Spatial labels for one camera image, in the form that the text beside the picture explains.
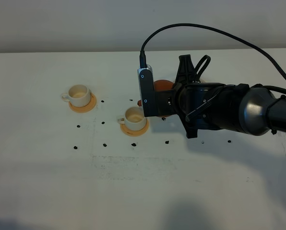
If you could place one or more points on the near orange coaster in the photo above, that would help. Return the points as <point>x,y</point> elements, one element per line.
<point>132,133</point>

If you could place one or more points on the far white teacup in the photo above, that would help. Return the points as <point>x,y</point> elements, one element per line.
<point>77,95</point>

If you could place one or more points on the orange coaster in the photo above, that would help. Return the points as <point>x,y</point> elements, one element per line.
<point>86,108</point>
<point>132,133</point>

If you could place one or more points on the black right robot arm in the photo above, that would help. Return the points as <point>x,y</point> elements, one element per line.
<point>214,106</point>

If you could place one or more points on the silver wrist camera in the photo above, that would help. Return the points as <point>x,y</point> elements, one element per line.
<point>147,91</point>

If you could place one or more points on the brown clay teapot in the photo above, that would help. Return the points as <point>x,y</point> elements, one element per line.
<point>160,85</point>

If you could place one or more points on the white teacup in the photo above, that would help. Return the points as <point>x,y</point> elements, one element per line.
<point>133,119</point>
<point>77,95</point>

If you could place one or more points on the far orange coaster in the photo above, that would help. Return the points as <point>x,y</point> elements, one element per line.
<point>86,108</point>

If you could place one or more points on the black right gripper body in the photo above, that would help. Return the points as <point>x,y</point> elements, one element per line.
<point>189,97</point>

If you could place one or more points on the near white teacup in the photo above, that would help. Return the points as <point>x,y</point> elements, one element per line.
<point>133,119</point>

